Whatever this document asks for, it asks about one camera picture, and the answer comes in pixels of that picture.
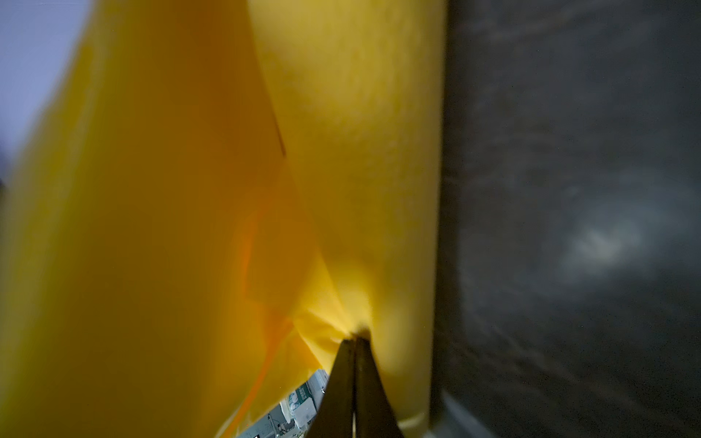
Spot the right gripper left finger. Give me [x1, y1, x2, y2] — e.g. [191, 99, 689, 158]
[306, 339, 356, 438]

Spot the yellow paper napkin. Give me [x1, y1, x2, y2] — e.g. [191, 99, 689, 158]
[1, 1, 447, 437]

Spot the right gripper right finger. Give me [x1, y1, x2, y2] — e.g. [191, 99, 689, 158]
[355, 338, 403, 438]

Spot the yellow green package below table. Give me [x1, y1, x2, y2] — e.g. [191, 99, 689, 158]
[239, 370, 329, 438]

